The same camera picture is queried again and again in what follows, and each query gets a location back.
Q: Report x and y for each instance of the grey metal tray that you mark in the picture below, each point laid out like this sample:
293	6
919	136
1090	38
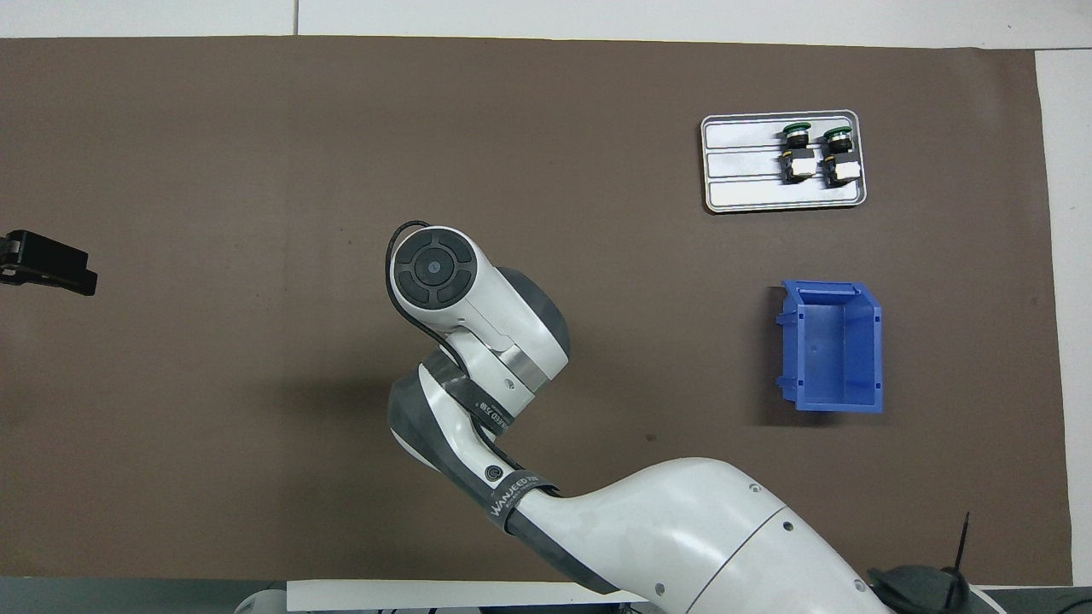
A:
742	162

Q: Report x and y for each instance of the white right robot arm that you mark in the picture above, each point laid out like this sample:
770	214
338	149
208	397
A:
682	520

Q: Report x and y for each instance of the brown table mat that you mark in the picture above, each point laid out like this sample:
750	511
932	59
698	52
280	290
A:
171	128

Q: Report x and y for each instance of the blue plastic bin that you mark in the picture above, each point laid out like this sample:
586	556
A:
832	350

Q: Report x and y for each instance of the green push button switch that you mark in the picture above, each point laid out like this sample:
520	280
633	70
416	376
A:
798	162
840	169

